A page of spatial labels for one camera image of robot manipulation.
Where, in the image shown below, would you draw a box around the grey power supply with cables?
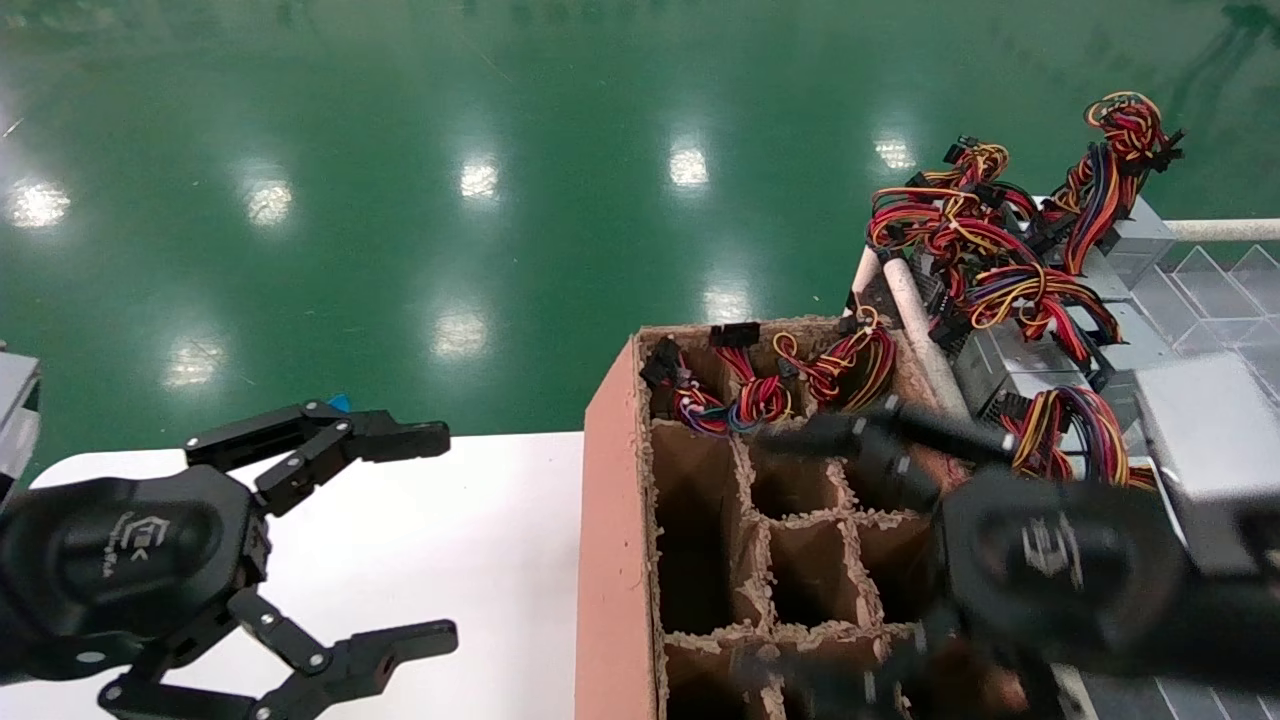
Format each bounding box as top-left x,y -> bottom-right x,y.
1085,298 -> 1171,373
1000,352 -> 1280,583

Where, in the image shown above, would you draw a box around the power supply with upright cables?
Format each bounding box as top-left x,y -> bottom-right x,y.
1035,92 -> 1187,291

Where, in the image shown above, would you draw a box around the clear acrylic divider tray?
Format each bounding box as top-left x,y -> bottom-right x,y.
1125,240 -> 1280,720

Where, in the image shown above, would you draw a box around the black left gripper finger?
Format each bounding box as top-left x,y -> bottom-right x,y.
183,400 -> 452,518

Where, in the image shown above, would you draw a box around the power supply with looped cables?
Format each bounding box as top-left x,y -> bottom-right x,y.
940,262 -> 1126,423

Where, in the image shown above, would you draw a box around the brown cardboard box with dividers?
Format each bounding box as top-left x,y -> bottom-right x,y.
575,315 -> 1041,720

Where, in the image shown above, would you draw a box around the power supply with purple cables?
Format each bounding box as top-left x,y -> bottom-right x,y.
638,336 -> 746,438

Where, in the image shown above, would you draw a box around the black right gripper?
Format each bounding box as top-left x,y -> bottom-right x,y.
730,398 -> 1280,720

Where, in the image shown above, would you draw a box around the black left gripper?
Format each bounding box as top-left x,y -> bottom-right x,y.
0,463 -> 459,720

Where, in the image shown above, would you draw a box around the power supply with hex grille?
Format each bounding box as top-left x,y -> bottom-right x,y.
866,138 -> 1046,336

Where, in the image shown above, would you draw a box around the power supply with red cables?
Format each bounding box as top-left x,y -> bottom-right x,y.
708,322 -> 801,433

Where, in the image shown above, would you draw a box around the power supply red yellow cables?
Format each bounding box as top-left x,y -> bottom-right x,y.
773,308 -> 899,414

